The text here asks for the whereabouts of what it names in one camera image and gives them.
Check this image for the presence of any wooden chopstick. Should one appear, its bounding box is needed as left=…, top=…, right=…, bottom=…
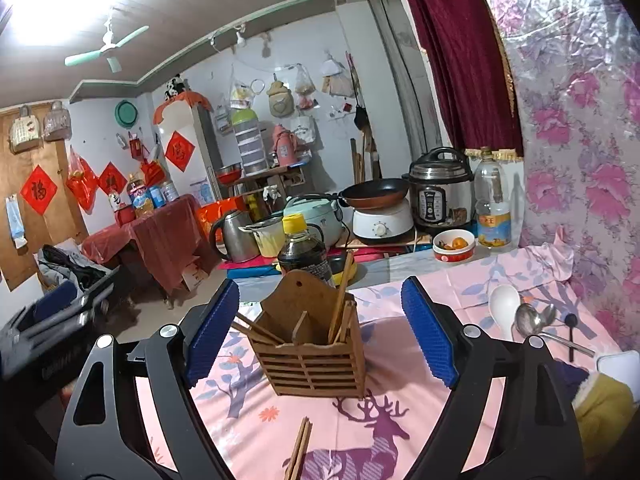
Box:
left=334, top=300, right=356, bottom=344
left=235, top=313, right=284, bottom=344
left=288, top=417, right=312, bottom=480
left=329, top=250, right=354, bottom=344
left=283, top=417, right=310, bottom=480

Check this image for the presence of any brown wooden utensil holder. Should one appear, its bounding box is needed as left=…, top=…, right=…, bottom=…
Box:
left=246, top=270, right=367, bottom=399

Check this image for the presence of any wooden chair with clothes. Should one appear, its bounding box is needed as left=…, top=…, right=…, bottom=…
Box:
left=34, top=244, right=136, bottom=322

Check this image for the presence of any metal spoon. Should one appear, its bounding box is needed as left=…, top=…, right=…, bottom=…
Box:
left=514, top=304, right=596, bottom=358

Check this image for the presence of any black small spoon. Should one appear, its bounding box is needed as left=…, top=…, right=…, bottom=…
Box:
left=564, top=313, right=578, bottom=363

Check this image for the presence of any white ceramic spoon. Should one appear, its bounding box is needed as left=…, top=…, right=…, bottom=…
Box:
left=488, top=285, right=521, bottom=341

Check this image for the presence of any pink deer-print tablecloth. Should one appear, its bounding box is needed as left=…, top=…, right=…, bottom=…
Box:
left=134, top=242, right=626, bottom=480

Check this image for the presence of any table with red cover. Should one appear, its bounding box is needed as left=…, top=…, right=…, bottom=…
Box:
left=80, top=195, right=218, bottom=298

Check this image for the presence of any yellow cooking oil bottle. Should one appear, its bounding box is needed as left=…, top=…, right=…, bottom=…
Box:
left=126, top=174, right=155, bottom=218

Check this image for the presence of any red white bowl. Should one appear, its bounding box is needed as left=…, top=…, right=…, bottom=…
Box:
left=433, top=229, right=476, bottom=263

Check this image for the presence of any red gift bag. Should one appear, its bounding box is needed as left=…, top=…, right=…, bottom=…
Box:
left=195, top=196, right=247, bottom=240

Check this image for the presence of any stainless steel electric kettle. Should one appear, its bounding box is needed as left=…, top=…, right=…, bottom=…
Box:
left=209, top=209, right=260, bottom=263

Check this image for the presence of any white refrigerator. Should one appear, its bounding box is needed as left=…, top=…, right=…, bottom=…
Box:
left=153, top=91, right=222, bottom=206

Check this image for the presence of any clear cooking oil bottle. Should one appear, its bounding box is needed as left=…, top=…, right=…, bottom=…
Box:
left=474, top=146, right=512, bottom=249

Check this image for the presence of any yellow enamel pot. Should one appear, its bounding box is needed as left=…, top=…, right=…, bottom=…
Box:
left=240, top=217, right=285, bottom=258

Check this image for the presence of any dark soy sauce bottle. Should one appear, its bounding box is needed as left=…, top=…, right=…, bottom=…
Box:
left=278, top=214, right=334, bottom=287

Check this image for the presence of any white electric hot plate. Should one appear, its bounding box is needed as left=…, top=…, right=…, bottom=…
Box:
left=352, top=198, right=414, bottom=244

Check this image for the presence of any black silver pressure cooker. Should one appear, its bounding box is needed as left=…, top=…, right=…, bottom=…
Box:
left=402, top=146, right=474, bottom=234

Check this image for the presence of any copper frying pan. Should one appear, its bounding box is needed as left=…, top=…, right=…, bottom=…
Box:
left=338, top=178, right=410, bottom=211

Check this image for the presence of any mint green rice cooker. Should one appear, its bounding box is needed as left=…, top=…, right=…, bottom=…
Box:
left=283, top=194, right=344, bottom=247

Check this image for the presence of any green ceiling fan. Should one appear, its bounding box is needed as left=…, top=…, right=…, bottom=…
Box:
left=64, top=15, right=149, bottom=74

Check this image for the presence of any stacked steamer with green lid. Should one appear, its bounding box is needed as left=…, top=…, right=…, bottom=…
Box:
left=231, top=108, right=269, bottom=177

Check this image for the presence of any pink thermos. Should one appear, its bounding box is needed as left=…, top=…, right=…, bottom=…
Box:
left=272, top=125, right=298, bottom=167

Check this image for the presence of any maroon velvet curtain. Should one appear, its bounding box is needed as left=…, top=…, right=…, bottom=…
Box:
left=408, top=0, right=524, bottom=155

